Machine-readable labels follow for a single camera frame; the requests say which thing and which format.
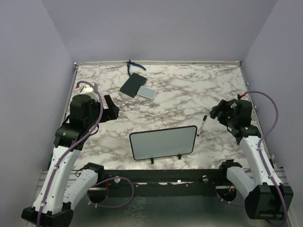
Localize black whiteboard marker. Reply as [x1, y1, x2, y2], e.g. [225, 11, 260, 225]
[196, 115, 207, 137]

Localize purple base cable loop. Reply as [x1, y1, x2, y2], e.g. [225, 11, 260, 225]
[87, 176, 135, 209]

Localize blue handled pliers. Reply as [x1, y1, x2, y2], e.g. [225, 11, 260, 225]
[126, 59, 146, 77]

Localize small white square device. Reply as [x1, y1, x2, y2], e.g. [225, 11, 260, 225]
[137, 86, 157, 99]

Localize small whiteboard black frame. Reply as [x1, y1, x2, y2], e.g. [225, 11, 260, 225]
[129, 125, 197, 162]

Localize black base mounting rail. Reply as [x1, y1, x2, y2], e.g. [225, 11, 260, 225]
[97, 169, 232, 197]

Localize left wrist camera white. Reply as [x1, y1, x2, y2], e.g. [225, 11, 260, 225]
[80, 83, 98, 94]

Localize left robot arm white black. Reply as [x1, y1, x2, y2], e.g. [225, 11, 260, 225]
[21, 94, 119, 227]

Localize black rectangular box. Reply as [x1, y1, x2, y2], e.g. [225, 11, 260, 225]
[120, 73, 147, 98]

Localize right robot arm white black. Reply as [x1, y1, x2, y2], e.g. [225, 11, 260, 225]
[210, 99, 294, 220]

